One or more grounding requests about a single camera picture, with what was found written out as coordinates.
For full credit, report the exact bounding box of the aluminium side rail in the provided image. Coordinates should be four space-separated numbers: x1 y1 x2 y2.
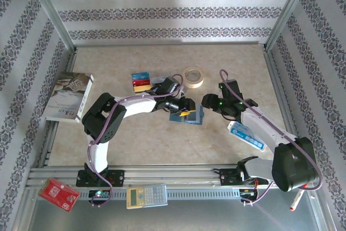
263 45 308 166
37 48 78 167

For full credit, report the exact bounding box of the grey metal shelf sheet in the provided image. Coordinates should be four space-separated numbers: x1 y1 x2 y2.
26 187 329 231

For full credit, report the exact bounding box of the red cardboard box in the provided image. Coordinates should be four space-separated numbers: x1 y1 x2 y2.
37 177 81 213

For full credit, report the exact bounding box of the blue credit card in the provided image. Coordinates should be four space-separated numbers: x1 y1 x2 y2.
131 71 151 82

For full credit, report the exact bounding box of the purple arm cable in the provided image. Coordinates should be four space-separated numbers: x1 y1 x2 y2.
88 73 184 208
218 69 324 208

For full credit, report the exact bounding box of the small control circuit board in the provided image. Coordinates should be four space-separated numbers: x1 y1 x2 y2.
89 189 111 200
239 187 257 201

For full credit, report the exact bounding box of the grey slotted cable duct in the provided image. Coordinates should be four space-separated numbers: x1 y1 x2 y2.
79 188 242 201

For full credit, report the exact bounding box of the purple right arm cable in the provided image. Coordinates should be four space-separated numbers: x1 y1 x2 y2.
218 69 324 208

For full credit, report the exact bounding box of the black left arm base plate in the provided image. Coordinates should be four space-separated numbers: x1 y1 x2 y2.
76 169 126 188

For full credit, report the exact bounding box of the red white marker pen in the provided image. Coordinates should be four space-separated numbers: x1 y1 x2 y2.
289 184 307 212

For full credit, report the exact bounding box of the aluminium frame post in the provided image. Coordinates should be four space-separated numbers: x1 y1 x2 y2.
23 0 77 51
264 0 316 51

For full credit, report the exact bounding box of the aluminium rear rail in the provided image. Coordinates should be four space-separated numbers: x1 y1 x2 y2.
74 41 267 48

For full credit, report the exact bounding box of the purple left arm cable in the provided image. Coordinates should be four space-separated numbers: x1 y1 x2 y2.
88 73 184 208

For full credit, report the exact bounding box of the blue leather card holder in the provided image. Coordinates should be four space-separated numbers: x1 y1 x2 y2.
169 104 205 126

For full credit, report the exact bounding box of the beige grey calculator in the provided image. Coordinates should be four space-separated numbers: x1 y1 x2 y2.
126 183 169 210

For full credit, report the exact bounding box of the gold credit card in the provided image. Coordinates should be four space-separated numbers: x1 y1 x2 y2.
133 84 153 93

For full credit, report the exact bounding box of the white paperback book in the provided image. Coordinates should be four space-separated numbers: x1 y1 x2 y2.
43 71 95 122

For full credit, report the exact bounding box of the long aluminium mounting rail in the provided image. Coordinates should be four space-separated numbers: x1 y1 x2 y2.
25 164 317 188

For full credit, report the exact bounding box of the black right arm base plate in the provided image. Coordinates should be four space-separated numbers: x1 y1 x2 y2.
218 168 269 187

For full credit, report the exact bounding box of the beige masking tape roll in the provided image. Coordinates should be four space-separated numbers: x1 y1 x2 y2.
181 66 205 89

